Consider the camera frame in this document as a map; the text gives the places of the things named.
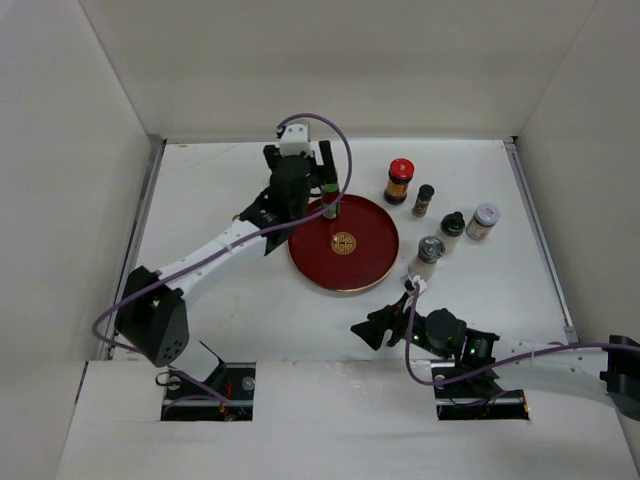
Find grey-cap white shaker bottle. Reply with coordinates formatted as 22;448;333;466
408;236;445;281

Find white-lid red-label jar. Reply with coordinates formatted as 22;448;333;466
466;202;500;241

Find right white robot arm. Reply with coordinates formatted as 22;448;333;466
351;295;639;420

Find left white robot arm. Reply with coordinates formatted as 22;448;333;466
115;140;337;399

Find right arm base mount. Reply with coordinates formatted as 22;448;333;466
434;372;529;421

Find aluminium table rail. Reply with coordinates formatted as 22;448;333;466
97;133;167;361
504;137;579;343

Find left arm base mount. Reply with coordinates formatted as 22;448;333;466
155;363;257;422

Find green red sauce bottle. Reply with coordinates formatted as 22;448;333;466
320;183;340;220

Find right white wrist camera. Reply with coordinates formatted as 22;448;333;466
401;274;427;299

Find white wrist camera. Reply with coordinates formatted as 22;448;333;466
277;120;313;157
401;274;427;299

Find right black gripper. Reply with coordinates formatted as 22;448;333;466
350;292;451;360

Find small black-lid pepper bottle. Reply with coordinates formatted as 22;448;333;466
411;184;435;218

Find black-cap white shaker bottle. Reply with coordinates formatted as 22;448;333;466
435;211;466;254

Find left aluminium table rail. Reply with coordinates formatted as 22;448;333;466
97;133;167;361

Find right aluminium table rail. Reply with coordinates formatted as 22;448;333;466
504;137;579;343

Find red-lid dark sauce jar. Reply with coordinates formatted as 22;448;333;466
383;158;415;205

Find red round tray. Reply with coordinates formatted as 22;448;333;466
288;194;400;292

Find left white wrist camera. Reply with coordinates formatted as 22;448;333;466
277;120;313;157

